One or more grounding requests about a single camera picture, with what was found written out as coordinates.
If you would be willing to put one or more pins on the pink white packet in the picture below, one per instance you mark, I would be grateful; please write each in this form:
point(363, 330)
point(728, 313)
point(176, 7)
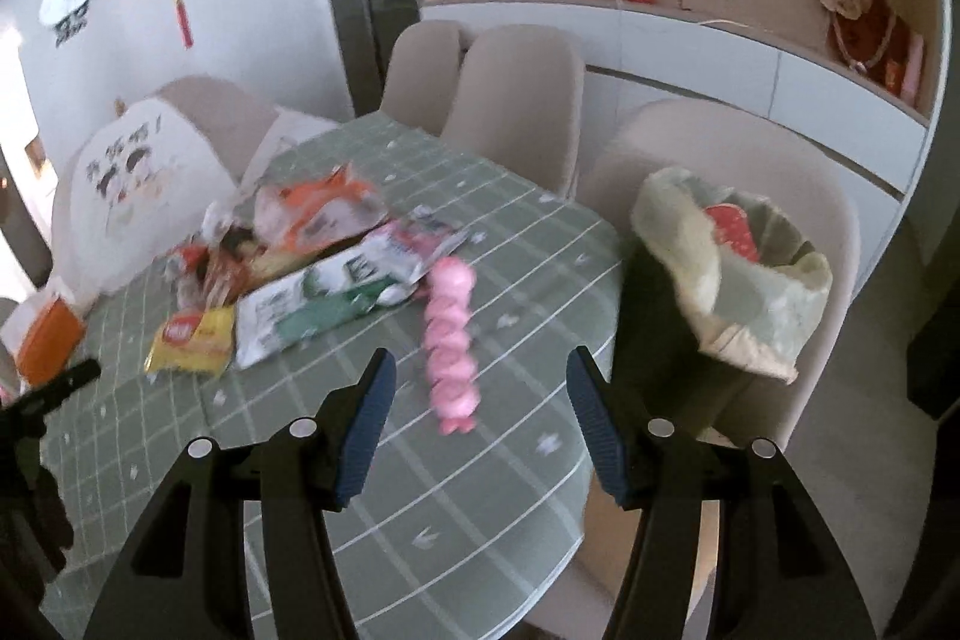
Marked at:
point(424, 242)

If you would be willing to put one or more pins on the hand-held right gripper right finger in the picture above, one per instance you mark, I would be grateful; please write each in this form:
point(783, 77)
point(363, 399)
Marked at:
point(600, 430)

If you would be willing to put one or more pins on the large red doll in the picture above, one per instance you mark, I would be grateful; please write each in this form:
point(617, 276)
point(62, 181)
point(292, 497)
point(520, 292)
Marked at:
point(862, 21)

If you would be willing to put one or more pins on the red snack wrapper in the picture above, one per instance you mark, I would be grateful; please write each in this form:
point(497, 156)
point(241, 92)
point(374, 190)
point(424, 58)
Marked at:
point(214, 269)

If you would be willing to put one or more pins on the red packet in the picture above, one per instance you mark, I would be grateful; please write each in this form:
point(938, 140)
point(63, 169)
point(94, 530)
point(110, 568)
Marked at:
point(733, 231)

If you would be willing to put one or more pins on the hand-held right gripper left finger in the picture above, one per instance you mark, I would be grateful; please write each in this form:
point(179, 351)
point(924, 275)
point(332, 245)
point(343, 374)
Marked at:
point(367, 430)

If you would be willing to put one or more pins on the yellow snack packet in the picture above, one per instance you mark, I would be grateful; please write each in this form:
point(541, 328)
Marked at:
point(187, 340)

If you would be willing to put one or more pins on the green white snack bag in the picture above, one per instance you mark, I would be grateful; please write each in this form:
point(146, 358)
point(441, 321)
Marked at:
point(315, 310)

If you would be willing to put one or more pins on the green checked tablecloth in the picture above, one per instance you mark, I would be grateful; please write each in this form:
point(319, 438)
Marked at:
point(487, 460)

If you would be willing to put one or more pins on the white printed food cover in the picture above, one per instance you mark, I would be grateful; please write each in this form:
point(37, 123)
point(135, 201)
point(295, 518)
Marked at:
point(142, 175)

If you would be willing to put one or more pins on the white sideboard cabinet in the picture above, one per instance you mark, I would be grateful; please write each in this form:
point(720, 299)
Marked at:
point(712, 70)

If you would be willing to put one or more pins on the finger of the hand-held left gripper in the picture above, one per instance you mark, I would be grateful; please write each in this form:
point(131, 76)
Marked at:
point(64, 381)

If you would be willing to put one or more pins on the pink wrapper strip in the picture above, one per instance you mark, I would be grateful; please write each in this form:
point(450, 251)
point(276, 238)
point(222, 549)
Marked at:
point(448, 340)

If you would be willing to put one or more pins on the orange snack bag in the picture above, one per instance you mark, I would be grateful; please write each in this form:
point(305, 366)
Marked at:
point(315, 209)

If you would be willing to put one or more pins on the beige dining chair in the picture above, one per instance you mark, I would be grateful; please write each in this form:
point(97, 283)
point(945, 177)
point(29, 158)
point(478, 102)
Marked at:
point(765, 145)
point(517, 100)
point(420, 70)

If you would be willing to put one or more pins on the orange tissue box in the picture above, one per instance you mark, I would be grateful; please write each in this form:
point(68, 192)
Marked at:
point(49, 329)

